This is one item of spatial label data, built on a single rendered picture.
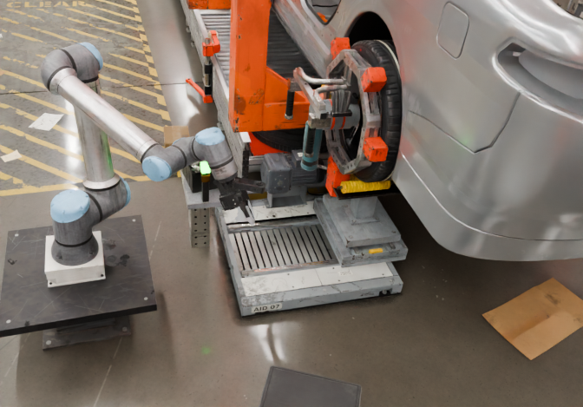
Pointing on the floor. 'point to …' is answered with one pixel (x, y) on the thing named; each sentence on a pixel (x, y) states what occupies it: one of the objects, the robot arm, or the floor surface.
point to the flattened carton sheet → (538, 318)
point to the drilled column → (199, 227)
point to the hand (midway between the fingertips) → (253, 221)
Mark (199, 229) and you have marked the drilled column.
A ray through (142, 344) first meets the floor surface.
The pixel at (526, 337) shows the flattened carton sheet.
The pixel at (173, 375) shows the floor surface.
